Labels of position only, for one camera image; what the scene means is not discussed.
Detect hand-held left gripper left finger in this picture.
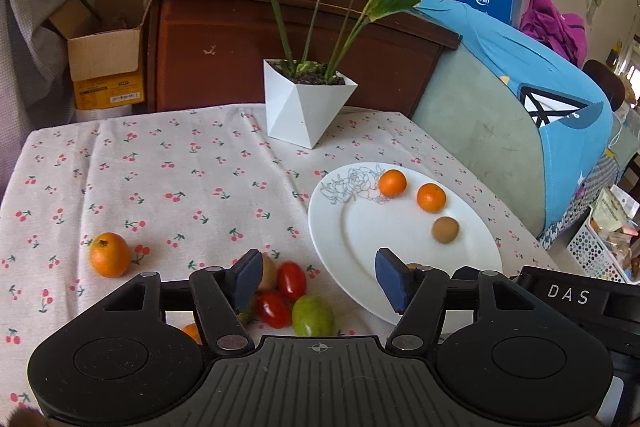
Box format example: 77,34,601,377
100,249,264,355

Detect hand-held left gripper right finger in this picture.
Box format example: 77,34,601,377
375,248,542,355

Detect red cherry tomato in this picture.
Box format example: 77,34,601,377
255,290,292,329
276,261,307,302

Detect white floral plate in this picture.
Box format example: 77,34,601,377
308,162,503,328

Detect large orange tangerine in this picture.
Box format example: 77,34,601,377
89,232,131,279

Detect white dotted basket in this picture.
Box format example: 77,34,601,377
566,207,640,283

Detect cherry print tablecloth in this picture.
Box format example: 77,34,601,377
0,103,558,413

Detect white geometric plant pot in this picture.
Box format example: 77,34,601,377
263,59,358,150

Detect grey green sofa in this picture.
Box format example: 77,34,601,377
412,44,548,238

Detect brown wooden cabinet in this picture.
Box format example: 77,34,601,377
134,0,462,120

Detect light blue cloth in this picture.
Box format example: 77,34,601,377
362,0,613,233

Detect open cardboard box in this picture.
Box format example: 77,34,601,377
47,0,151,110

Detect purple garment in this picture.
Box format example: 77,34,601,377
520,0,588,68

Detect checked lilac curtain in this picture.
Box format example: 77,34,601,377
0,0,76,198

